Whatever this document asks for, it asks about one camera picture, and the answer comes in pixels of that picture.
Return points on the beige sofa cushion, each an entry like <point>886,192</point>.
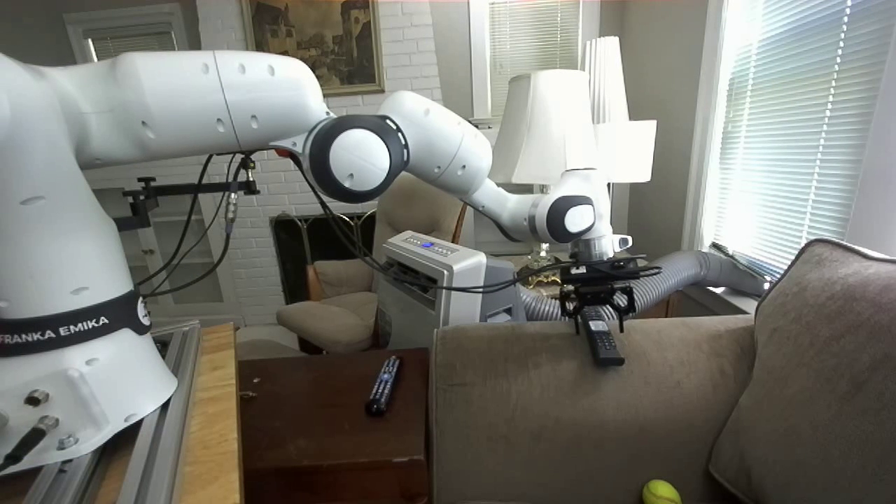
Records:
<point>822,372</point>

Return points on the aluminium frame rail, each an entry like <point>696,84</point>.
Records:
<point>164,437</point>

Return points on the white framed window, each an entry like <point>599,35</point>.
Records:
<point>122,29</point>

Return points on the white shade glass table lamp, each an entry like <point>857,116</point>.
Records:
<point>540,129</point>

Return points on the dark brown wooden side table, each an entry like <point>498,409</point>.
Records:
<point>316,430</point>

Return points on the framed painting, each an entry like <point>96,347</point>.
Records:
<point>316,36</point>

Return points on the beige fabric sofa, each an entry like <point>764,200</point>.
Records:
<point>577,420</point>

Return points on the light wooden workbench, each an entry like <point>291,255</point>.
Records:
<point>214,420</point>

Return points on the beige lamp table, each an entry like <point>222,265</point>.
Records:
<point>666,301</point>

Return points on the beige armchair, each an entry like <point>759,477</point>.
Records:
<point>336,316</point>

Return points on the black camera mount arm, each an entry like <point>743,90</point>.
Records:
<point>186,189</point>

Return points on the black fireplace screen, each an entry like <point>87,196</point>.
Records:
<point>298,253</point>

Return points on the white window blinds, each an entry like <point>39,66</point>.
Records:
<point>802,129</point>

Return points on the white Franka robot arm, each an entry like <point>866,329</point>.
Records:
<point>56,234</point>

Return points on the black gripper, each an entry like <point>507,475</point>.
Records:
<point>596,291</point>

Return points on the white portable air conditioner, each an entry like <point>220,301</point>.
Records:
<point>438,297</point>

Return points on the yellow tennis ball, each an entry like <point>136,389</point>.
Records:
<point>661,493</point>

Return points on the black remote with blue buttons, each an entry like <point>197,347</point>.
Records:
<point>383,384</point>

